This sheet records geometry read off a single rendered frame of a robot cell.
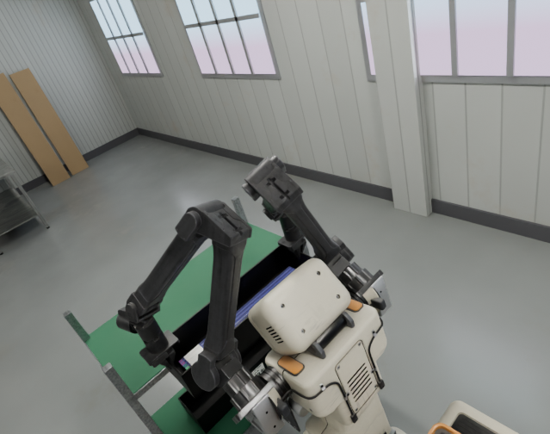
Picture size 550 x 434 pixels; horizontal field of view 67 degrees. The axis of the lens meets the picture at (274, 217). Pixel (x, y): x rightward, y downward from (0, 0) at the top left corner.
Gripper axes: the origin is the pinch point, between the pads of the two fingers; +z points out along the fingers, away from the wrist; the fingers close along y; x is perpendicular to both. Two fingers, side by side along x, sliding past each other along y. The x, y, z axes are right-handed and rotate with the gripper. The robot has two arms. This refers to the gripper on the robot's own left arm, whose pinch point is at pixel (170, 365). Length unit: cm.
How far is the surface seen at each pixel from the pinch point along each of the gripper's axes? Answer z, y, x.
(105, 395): 114, 24, -133
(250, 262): 16, -54, -33
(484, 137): 40, -234, -15
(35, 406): 115, 61, -169
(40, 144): 62, -88, -593
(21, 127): 31, -80, -599
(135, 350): 16.3, 3.0, -34.5
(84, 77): 5, -201, -622
